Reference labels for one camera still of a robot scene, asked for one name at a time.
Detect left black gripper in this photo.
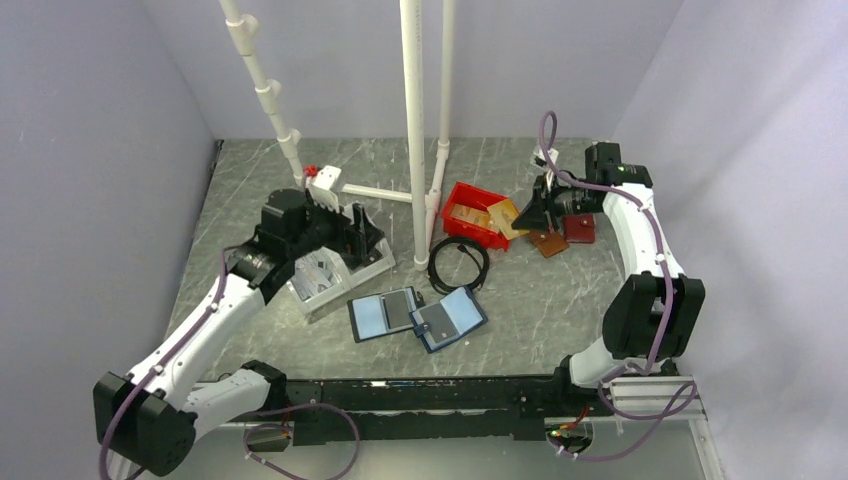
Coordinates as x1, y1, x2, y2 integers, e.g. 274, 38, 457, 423
288, 191, 383, 260

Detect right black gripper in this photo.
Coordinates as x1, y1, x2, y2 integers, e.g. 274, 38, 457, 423
511, 172, 603, 235

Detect gold credit card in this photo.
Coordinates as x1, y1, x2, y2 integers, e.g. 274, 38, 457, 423
487, 198, 529, 240

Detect blue card holder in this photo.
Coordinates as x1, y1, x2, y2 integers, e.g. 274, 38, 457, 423
409, 286, 488, 354

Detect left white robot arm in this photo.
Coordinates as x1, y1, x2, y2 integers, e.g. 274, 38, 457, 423
93, 189, 385, 479

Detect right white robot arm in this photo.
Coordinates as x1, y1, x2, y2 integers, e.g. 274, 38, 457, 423
512, 142, 706, 415

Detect brown leather card holder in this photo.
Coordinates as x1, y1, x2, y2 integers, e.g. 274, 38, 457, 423
527, 230, 569, 258

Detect red leather card holder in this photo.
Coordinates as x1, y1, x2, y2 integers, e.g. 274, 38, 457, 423
562, 214, 596, 244

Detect silver cards in bin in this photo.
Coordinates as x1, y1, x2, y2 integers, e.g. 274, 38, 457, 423
289, 256, 338, 302

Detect open black card holder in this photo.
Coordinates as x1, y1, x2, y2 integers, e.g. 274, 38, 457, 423
347, 286, 424, 343

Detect black wallet in bin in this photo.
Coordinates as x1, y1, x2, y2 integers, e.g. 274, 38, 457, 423
362, 245, 383, 268

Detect clear plastic two-compartment bin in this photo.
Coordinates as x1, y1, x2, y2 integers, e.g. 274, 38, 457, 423
286, 238, 396, 315

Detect red plastic bin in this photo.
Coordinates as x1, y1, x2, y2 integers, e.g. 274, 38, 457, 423
440, 182, 510, 251

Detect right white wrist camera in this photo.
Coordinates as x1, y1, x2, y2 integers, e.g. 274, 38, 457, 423
531, 145, 559, 174

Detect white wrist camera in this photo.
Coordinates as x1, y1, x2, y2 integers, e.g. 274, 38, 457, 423
531, 145, 559, 174
303, 165, 342, 211

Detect white PVC pipe frame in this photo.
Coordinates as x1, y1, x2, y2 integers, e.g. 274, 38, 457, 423
219, 1, 451, 271

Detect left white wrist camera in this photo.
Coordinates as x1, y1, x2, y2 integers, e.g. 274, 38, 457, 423
303, 165, 342, 211

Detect coiled black cable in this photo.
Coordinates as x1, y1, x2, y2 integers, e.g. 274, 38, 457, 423
425, 237, 492, 296

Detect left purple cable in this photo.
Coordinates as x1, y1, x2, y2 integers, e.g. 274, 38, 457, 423
97, 248, 233, 480

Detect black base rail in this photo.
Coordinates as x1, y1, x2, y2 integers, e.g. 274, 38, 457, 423
221, 374, 617, 446

